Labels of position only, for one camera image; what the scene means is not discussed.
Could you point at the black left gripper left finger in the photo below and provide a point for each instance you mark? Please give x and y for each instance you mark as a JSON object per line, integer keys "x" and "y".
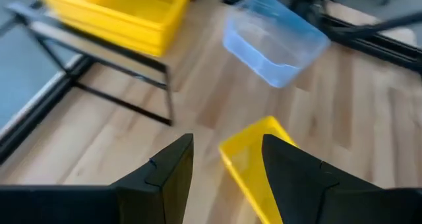
{"x": 148, "y": 191}

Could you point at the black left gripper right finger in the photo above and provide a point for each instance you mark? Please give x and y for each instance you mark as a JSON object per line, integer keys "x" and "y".
{"x": 313, "y": 191}

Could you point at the yellow slotted plastic basket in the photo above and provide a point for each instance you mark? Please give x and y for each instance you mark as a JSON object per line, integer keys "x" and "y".
{"x": 244, "y": 164}
{"x": 132, "y": 43}
{"x": 108, "y": 6}

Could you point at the clear plastic bin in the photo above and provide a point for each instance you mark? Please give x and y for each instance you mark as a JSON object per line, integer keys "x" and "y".
{"x": 273, "y": 43}

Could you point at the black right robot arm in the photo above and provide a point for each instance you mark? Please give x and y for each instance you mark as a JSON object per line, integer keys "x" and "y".
{"x": 308, "y": 1}

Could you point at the wooden shelf with black legs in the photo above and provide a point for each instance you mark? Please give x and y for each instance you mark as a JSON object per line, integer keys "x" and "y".
{"x": 99, "y": 47}

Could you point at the black aluminium table frame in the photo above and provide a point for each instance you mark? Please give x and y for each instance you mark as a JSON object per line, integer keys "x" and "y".
{"x": 395, "y": 57}

